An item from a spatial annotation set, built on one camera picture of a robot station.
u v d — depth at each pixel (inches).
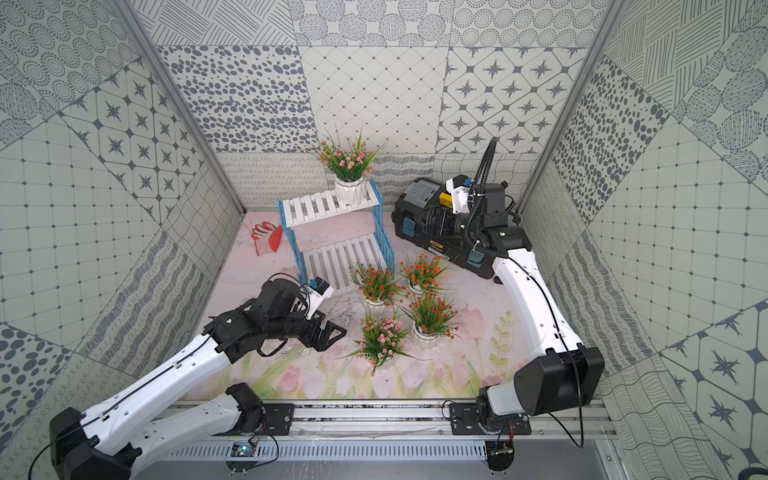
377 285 32.8
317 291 26.0
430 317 30.7
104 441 15.3
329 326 25.9
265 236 43.6
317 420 29.4
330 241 43.6
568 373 15.5
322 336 25.6
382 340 28.3
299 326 25.0
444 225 25.6
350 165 29.0
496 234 20.9
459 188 26.1
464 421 28.9
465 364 33.0
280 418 28.9
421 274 33.7
